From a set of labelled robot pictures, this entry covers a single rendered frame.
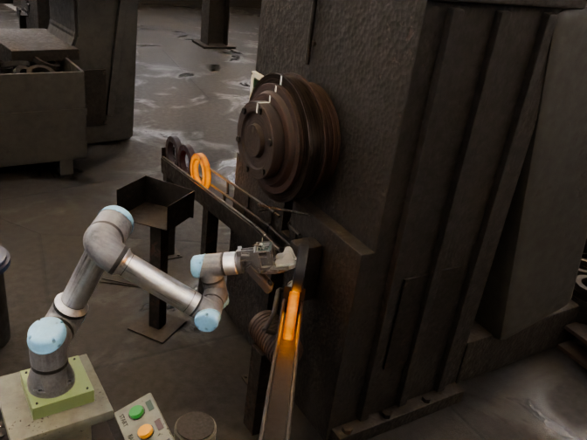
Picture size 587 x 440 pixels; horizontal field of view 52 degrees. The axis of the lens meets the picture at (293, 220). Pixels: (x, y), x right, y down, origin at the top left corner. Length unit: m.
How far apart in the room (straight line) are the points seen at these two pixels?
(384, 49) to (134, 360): 1.74
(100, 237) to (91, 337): 1.20
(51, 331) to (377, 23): 1.42
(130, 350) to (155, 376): 0.21
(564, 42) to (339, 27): 0.76
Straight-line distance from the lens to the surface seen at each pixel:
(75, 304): 2.16
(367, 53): 2.01
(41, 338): 2.10
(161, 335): 2.98
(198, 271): 1.96
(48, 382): 2.18
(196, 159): 2.99
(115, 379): 2.77
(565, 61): 2.33
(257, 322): 2.24
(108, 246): 1.85
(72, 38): 4.91
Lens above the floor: 1.85
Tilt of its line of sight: 27 degrees down
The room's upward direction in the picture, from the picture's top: 8 degrees clockwise
